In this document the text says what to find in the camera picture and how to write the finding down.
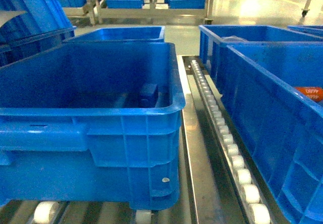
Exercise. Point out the empty blue bin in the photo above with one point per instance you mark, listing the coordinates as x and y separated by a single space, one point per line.
93 122

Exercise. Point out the blue bin behind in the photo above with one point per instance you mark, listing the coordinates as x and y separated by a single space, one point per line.
215 38

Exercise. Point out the blue bin right of centre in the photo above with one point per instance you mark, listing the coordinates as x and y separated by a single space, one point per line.
280 127

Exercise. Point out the white roller track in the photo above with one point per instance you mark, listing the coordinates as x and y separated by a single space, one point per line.
245 186

